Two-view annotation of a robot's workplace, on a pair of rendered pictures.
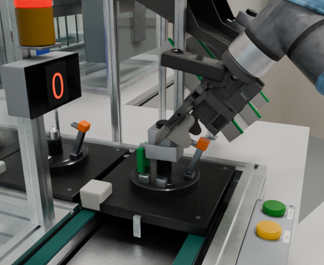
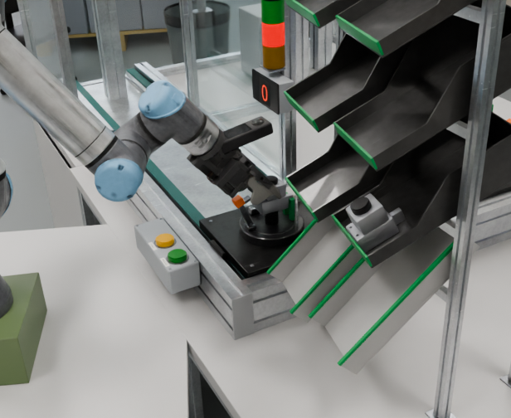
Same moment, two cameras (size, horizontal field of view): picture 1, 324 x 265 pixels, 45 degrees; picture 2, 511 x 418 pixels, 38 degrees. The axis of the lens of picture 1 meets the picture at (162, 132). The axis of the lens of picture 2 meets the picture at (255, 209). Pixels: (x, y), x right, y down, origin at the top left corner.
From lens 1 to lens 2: 195 cm
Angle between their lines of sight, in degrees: 111
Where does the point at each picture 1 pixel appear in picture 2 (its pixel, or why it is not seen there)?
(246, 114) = (309, 306)
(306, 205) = not seen: outside the picture
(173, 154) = not seen: hidden behind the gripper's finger
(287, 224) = (158, 254)
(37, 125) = (284, 117)
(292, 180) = (244, 397)
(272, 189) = (246, 366)
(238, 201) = (207, 251)
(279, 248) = (150, 237)
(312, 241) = (163, 329)
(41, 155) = (283, 137)
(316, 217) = (177, 357)
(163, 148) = not seen: hidden behind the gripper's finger
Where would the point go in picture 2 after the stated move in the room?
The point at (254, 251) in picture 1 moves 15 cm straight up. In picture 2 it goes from (161, 229) to (154, 168)
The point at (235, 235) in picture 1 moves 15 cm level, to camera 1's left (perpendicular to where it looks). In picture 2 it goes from (181, 230) to (227, 203)
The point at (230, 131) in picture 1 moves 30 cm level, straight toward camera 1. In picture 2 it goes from (282, 269) to (192, 210)
